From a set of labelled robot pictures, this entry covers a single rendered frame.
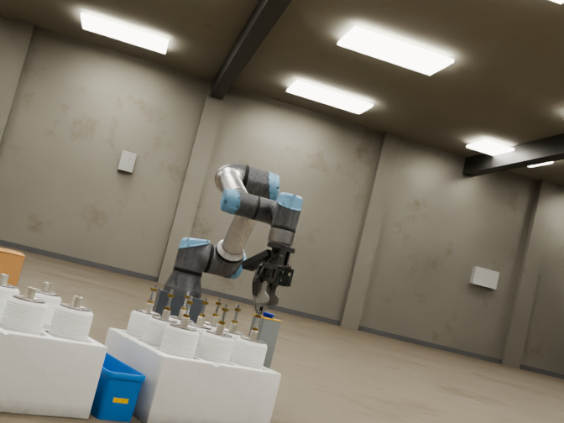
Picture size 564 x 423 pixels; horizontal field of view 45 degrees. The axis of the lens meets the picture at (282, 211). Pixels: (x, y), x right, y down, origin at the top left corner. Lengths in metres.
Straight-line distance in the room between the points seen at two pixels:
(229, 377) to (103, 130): 9.37
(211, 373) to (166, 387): 0.13
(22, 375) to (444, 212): 10.96
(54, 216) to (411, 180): 5.91
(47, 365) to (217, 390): 0.48
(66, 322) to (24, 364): 0.14
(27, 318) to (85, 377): 0.20
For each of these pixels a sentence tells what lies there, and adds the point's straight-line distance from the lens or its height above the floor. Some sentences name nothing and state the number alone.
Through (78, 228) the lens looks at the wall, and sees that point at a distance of 11.02.
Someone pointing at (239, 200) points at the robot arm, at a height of 0.65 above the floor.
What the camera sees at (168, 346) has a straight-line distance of 1.91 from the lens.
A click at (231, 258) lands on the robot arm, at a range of 2.71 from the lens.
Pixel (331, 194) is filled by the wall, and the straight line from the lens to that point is 11.56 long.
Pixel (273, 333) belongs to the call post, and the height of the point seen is 0.27.
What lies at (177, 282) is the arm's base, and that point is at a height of 0.34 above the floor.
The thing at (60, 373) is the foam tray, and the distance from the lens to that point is 1.75.
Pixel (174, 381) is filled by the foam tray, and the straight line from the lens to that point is 1.88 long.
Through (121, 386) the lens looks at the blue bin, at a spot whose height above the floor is 0.09.
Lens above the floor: 0.43
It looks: 6 degrees up
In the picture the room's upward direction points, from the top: 14 degrees clockwise
